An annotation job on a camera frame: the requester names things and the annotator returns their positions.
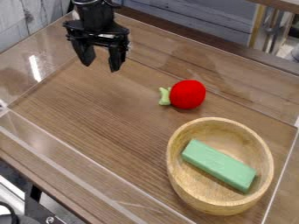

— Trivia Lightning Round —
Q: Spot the clear acrylic tray wall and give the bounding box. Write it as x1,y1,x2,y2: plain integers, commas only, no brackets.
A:
0,101,195,224

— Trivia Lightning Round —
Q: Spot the gold metal chair frame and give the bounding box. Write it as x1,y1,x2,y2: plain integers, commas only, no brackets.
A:
248,0,299,55

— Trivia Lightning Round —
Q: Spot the green rectangular block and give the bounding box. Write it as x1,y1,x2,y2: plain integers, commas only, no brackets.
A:
181,139,257,193

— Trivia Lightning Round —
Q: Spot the black table clamp mount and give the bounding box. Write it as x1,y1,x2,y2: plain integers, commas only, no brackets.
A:
0,185,68,224

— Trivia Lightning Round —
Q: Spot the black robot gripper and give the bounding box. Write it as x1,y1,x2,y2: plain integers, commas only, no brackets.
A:
62,2,129,73

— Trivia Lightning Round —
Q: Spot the red plush fruit green stem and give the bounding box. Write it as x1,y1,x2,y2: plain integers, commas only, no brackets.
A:
159,80,207,109

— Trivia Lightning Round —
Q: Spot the round wooden bowl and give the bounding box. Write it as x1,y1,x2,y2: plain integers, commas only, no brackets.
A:
165,117,275,216

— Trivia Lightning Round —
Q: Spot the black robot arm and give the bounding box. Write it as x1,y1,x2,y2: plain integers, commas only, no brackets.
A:
62,0,129,72

